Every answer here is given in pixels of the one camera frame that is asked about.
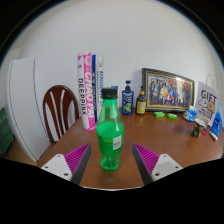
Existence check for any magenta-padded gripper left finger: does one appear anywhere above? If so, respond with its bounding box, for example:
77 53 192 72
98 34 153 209
40 143 93 186

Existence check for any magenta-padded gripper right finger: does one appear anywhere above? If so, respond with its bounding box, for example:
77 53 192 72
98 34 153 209
132 143 184 186

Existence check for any green plastic drink bottle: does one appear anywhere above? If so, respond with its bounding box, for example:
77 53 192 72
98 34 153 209
95 87 125 173

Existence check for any blue tissue pack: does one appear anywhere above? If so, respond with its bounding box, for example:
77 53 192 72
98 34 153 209
182 106 198 123

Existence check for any green crate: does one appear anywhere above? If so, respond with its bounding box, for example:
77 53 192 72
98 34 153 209
0 106 15 157

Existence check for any small brown pump bottle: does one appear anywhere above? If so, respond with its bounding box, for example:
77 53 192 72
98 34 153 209
135 86 147 116

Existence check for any blue detergent bottle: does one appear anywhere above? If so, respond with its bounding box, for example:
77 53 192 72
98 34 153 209
209 105 224 138

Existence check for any white cabinet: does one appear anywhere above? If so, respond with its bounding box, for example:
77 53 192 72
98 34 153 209
5 57 54 163

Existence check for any dark wooden chair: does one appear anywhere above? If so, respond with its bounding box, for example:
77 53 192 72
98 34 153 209
42 84 80 144

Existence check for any pink and white tube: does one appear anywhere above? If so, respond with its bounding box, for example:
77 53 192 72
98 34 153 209
77 52 98 132

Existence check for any dark blue pump bottle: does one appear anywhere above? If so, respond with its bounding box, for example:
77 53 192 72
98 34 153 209
121 80 135 116

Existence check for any framed group picture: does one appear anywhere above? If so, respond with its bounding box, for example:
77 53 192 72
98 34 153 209
141 67 196 113

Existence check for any white paper gift bag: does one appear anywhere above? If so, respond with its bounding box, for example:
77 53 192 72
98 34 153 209
194 74 220 126

